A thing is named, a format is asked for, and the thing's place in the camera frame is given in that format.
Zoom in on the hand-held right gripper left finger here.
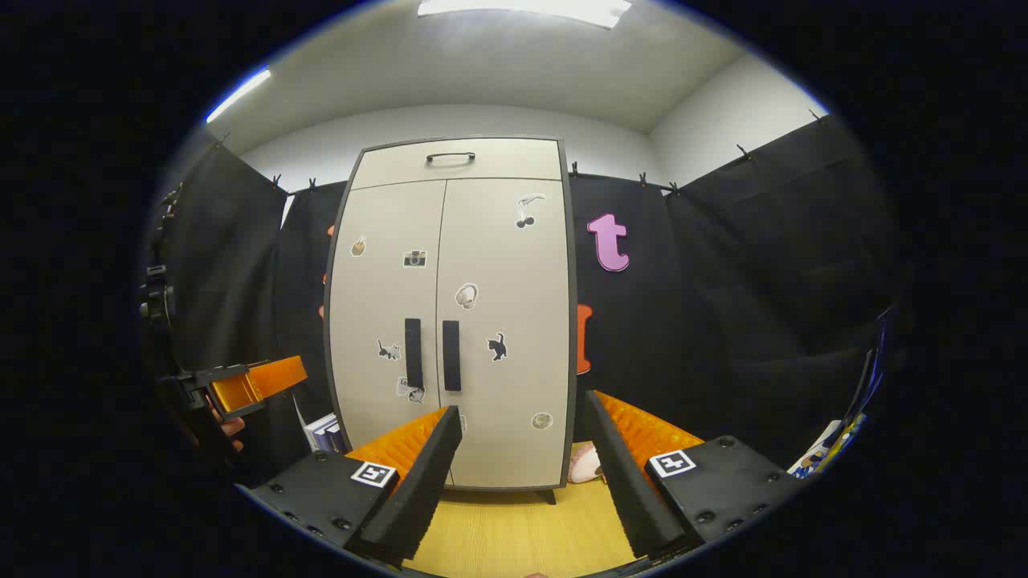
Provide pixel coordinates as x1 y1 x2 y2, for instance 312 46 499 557
237 405 464 567

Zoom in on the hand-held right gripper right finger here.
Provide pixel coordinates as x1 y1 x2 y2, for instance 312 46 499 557
584 390 804 560

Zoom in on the beige cabinet door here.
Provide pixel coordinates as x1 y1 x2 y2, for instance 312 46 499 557
328 180 447 452
436 177 576 490

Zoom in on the black door handle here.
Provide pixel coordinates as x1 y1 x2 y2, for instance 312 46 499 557
404 318 425 390
442 320 463 393

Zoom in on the beige double-door shoe cabinet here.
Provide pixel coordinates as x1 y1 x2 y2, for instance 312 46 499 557
324 135 579 505

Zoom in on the beige cabinet drawer front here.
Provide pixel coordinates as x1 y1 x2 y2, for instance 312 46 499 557
350 138 564 192

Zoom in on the pink plush toy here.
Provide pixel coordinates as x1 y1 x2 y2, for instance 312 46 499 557
567 442 604 485

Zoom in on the black backdrop cloth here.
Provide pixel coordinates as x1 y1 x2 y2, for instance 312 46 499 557
151 112 902 486

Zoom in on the large ceiling light panel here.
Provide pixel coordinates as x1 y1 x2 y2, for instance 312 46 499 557
416 0 634 31

